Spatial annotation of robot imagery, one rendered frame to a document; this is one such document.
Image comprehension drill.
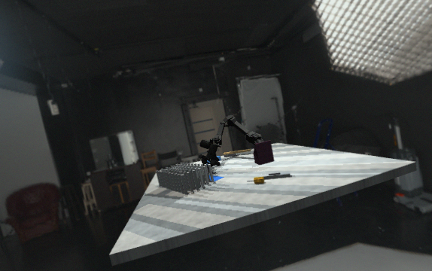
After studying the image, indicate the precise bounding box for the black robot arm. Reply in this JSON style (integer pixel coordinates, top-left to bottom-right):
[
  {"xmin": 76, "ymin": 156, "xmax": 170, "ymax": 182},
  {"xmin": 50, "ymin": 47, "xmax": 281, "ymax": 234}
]
[{"xmin": 200, "ymin": 115, "xmax": 263, "ymax": 152}]

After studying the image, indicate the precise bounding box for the yellow ribbed screwdriver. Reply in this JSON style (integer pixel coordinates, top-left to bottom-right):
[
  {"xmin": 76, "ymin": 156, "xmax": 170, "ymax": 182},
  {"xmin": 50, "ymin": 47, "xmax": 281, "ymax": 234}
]
[{"xmin": 253, "ymin": 177, "xmax": 264, "ymax": 184}]

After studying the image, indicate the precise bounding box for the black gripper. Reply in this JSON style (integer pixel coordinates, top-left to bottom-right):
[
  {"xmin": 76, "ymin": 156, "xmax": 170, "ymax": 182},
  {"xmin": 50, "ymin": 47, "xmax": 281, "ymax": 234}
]
[{"xmin": 199, "ymin": 150, "xmax": 220, "ymax": 167}]

